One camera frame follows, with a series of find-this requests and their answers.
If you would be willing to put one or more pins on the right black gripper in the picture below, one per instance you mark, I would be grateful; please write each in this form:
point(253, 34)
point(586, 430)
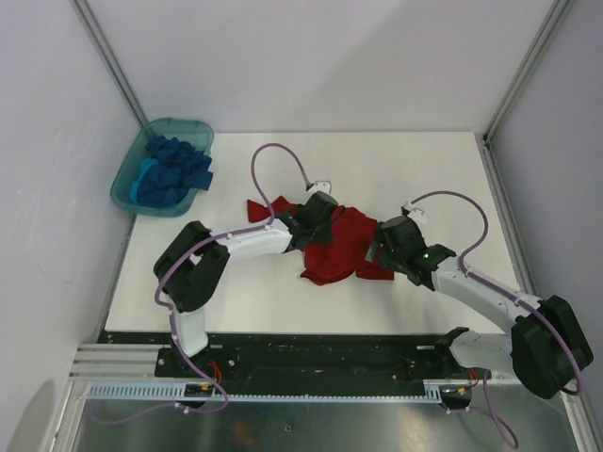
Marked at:
point(382, 255)

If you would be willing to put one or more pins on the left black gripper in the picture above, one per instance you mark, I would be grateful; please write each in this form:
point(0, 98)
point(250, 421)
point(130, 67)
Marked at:
point(325, 237)

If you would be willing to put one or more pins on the red t shirt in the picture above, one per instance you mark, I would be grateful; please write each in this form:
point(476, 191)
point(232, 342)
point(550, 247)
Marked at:
point(329, 263)

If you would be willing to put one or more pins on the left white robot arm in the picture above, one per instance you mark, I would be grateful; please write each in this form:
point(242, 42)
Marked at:
point(190, 268)

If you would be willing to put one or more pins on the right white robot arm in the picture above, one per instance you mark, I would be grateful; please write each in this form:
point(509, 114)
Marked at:
point(541, 342)

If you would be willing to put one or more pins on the teal plastic bin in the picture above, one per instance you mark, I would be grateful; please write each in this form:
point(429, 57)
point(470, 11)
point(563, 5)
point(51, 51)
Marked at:
point(198, 133)

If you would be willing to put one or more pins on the dark blue t shirt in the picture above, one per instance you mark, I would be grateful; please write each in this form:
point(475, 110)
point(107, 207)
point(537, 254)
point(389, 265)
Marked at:
point(180, 168)

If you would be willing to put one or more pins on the light blue t shirt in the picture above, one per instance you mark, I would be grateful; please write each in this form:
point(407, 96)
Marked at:
point(142, 184)

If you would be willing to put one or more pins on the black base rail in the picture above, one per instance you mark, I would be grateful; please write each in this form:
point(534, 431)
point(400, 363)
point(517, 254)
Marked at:
point(271, 364)

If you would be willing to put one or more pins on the right aluminium frame post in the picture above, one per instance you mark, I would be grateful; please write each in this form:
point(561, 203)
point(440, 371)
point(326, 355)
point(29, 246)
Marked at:
point(528, 65)

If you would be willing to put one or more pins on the aluminium frame post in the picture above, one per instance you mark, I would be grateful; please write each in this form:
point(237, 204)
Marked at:
point(94, 30)
point(528, 65)

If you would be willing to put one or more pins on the left aluminium frame post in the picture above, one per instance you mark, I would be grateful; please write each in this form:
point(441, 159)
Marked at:
point(94, 30)

